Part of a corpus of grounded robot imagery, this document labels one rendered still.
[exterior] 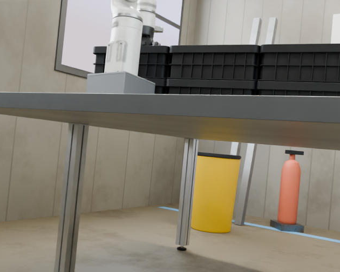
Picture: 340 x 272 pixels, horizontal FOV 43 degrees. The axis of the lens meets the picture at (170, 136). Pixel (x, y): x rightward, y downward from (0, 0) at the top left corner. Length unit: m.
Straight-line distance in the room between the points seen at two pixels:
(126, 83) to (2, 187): 1.96
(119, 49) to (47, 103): 0.32
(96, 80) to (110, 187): 2.55
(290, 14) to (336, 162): 1.47
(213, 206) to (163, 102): 2.40
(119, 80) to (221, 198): 2.08
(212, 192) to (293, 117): 2.48
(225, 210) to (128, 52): 2.12
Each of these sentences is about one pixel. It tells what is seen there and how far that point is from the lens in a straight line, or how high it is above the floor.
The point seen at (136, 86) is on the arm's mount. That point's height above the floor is 0.76.
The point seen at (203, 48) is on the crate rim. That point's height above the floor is 0.92.
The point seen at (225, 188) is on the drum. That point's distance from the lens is 3.17.
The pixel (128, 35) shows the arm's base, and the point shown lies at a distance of 1.27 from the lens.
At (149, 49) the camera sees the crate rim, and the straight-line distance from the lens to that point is 1.45.
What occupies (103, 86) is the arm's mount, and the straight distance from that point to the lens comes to 1.24.
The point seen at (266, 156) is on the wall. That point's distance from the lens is 4.22.
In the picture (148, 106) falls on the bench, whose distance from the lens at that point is 0.83.
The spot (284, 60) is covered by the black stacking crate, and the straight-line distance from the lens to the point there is 1.31.
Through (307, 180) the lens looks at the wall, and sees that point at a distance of 4.10.
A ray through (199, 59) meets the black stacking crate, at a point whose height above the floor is 0.89.
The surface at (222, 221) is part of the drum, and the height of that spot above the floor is 0.09.
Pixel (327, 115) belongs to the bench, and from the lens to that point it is 0.68.
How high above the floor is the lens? 0.60
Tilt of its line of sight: 1 degrees up
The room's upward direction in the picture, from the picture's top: 5 degrees clockwise
